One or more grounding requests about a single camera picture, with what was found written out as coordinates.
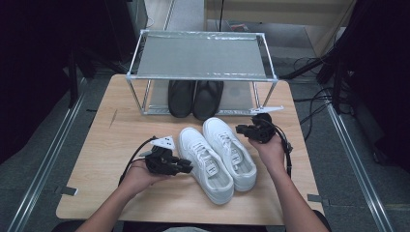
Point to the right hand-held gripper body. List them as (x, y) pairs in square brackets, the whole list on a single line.
[(262, 130)]

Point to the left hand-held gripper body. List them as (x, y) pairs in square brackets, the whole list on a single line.
[(164, 142)]

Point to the white sneaker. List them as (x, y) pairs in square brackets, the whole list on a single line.
[(206, 167), (235, 154)]

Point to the black slipper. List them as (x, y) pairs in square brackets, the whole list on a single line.
[(181, 98), (208, 100)]

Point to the metal shoe rack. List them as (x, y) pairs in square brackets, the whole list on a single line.
[(199, 56)]

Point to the person's right hand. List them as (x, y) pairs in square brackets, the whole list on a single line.
[(272, 154)]

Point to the person's left hand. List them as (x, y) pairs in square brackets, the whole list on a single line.
[(140, 179)]

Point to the grey tape piece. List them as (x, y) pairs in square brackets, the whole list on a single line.
[(67, 190), (317, 198)]

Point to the black stand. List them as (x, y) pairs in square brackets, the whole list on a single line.
[(72, 80), (336, 83)]

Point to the beige wooden cabinet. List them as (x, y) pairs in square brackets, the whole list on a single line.
[(277, 11)]

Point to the aluminium floor rail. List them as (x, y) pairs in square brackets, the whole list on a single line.
[(357, 170), (45, 167)]

